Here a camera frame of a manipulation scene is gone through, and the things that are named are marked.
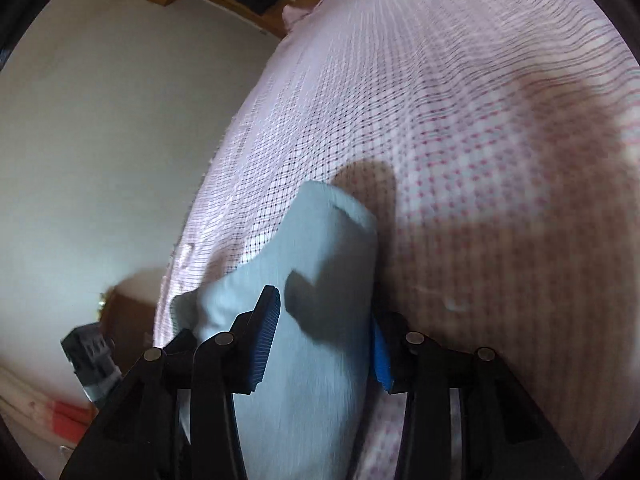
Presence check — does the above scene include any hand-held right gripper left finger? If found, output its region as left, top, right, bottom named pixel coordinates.
left=59, top=285, right=282, bottom=480

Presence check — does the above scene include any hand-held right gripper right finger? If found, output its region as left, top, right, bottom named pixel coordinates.
left=370, top=311, right=586, bottom=480

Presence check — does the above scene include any light blue towel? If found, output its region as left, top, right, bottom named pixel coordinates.
left=170, top=180, right=378, bottom=480

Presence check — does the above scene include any brown wooden cabinet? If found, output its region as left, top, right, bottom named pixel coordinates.
left=97, top=282, right=162, bottom=368

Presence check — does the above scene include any grey plastic object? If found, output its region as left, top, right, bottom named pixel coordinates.
left=61, top=324, right=122, bottom=403

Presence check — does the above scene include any red and white box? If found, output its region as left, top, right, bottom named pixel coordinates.
left=0, top=365, right=97, bottom=442

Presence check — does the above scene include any pink checkered bed sheet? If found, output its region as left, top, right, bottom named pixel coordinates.
left=152, top=0, right=640, bottom=480

